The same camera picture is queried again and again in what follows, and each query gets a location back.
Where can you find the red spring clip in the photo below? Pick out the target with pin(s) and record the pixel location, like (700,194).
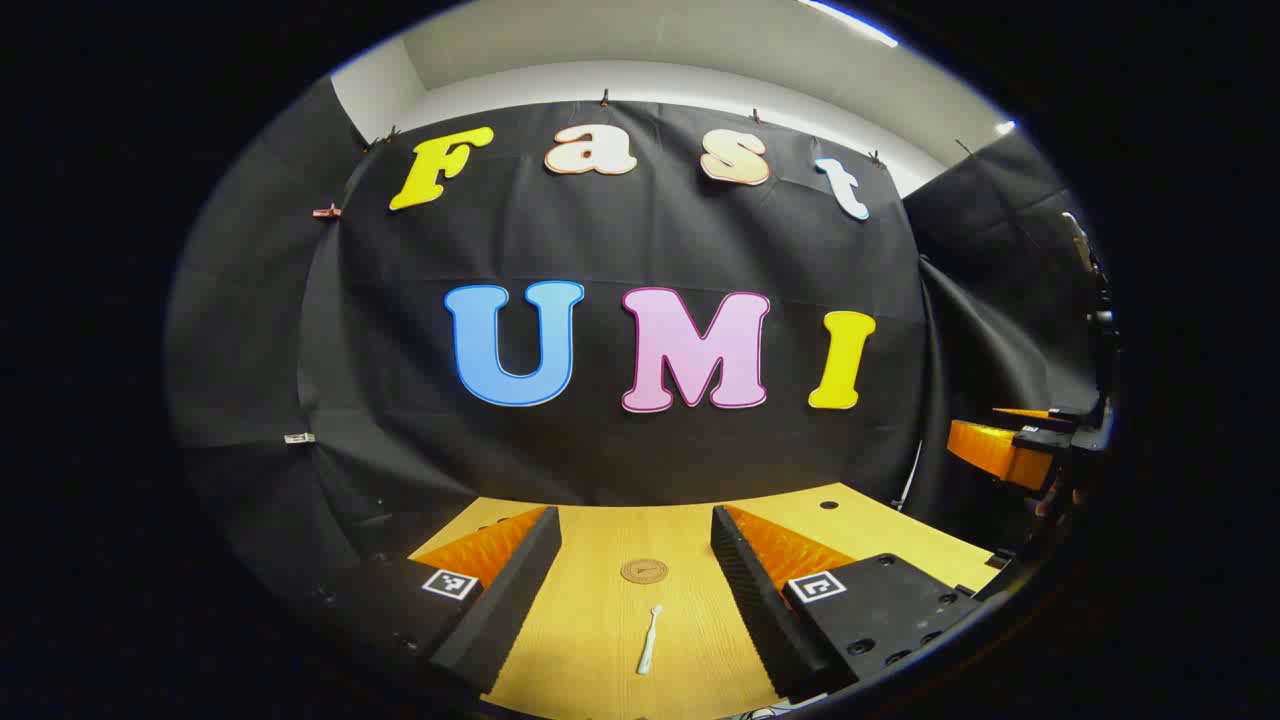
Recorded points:
(325,211)

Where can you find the wooden desktop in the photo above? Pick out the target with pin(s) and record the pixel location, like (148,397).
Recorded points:
(600,620)

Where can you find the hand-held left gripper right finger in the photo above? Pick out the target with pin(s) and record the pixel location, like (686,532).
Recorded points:
(750,590)

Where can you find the ceiling light strip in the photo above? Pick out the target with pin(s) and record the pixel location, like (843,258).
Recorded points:
(850,21)

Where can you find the pale green toothbrush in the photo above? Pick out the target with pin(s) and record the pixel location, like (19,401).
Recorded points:
(649,640)

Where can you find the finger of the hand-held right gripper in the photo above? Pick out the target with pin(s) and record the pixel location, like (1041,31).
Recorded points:
(1030,413)
(995,452)

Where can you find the round brown coaster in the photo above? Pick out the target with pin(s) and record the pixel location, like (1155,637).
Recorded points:
(644,571)

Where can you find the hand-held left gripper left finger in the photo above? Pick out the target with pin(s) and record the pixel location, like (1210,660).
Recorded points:
(510,600)

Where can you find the black backdrop cloth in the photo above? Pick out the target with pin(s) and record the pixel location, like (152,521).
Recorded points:
(620,450)

